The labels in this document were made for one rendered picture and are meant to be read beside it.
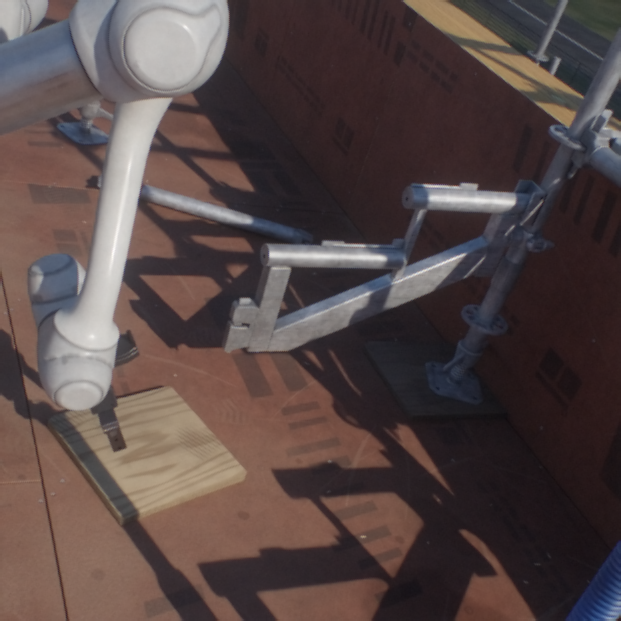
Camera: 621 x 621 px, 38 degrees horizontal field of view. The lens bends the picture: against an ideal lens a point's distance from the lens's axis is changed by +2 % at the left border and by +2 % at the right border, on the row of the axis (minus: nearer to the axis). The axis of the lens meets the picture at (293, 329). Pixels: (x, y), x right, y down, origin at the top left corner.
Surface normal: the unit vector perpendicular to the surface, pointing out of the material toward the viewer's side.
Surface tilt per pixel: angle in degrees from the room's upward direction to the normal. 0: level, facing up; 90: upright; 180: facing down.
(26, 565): 0
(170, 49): 86
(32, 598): 0
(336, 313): 90
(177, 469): 0
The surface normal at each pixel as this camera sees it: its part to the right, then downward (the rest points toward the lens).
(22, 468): 0.28, -0.81
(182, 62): 0.13, 0.52
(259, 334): 0.35, 0.59
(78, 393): 0.20, 0.73
